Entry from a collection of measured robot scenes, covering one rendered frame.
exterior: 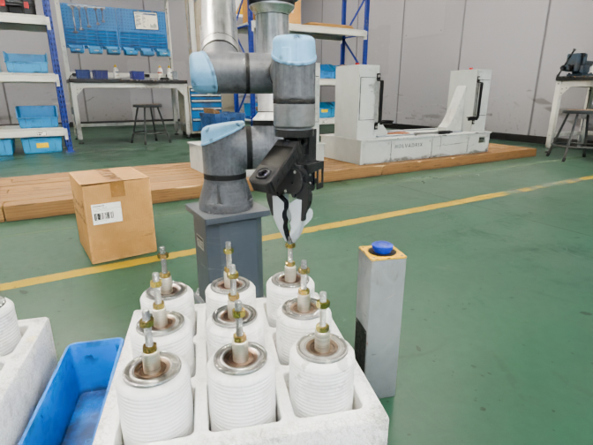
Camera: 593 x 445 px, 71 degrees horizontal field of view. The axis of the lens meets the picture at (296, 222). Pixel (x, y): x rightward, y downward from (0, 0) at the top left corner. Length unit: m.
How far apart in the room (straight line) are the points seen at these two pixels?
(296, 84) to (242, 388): 0.48
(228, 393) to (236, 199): 0.63
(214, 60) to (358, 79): 2.47
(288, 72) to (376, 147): 2.60
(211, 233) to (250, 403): 0.61
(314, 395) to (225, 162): 0.67
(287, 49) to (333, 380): 0.51
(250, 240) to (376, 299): 0.46
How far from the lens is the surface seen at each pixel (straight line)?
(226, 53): 0.85
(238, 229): 1.13
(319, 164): 0.79
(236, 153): 1.10
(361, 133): 3.28
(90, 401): 1.02
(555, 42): 6.09
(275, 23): 1.14
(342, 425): 0.63
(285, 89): 0.74
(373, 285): 0.80
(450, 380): 1.04
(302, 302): 0.72
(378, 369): 0.91
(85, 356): 1.00
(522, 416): 1.01
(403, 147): 3.50
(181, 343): 0.70
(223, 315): 0.72
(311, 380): 0.61
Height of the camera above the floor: 0.61
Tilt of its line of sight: 17 degrees down
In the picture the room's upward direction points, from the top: straight up
